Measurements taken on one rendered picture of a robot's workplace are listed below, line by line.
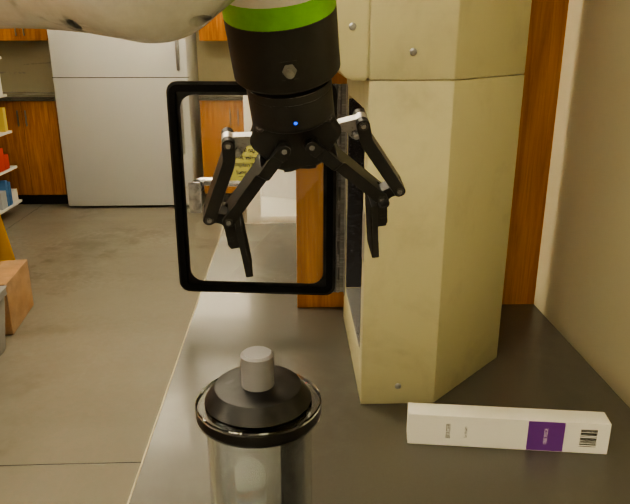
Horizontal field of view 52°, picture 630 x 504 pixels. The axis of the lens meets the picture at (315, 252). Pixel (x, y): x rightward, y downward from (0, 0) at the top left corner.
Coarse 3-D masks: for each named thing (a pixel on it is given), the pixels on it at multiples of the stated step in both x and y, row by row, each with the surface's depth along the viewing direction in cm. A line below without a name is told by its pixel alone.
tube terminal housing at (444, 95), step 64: (384, 0) 79; (448, 0) 79; (512, 0) 88; (384, 64) 81; (448, 64) 81; (512, 64) 92; (384, 128) 84; (448, 128) 84; (512, 128) 97; (448, 192) 87; (512, 192) 101; (384, 256) 89; (448, 256) 91; (384, 320) 92; (448, 320) 95; (384, 384) 96; (448, 384) 99
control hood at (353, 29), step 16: (336, 0) 78; (352, 0) 79; (368, 0) 79; (352, 16) 79; (368, 16) 80; (352, 32) 80; (368, 32) 80; (352, 48) 80; (368, 48) 81; (352, 64) 81; (368, 64) 81; (352, 80) 82
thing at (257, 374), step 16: (256, 352) 54; (272, 352) 54; (240, 368) 58; (256, 368) 53; (272, 368) 54; (224, 384) 55; (240, 384) 55; (256, 384) 54; (272, 384) 55; (288, 384) 55; (304, 384) 56; (208, 400) 54; (224, 400) 53; (240, 400) 53; (256, 400) 53; (272, 400) 53; (288, 400) 53; (304, 400) 54; (224, 416) 52; (240, 416) 52; (256, 416) 52; (272, 416) 52; (288, 416) 52
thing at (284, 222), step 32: (192, 96) 114; (224, 96) 114; (192, 128) 116; (192, 160) 118; (288, 192) 118; (320, 192) 118; (192, 224) 122; (256, 224) 121; (288, 224) 120; (320, 224) 120; (192, 256) 124; (224, 256) 123; (256, 256) 123; (288, 256) 122; (320, 256) 122
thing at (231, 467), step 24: (312, 384) 58; (312, 408) 54; (240, 432) 51; (264, 432) 51; (216, 456) 54; (240, 456) 52; (264, 456) 52; (288, 456) 53; (216, 480) 55; (240, 480) 53; (264, 480) 53; (288, 480) 54
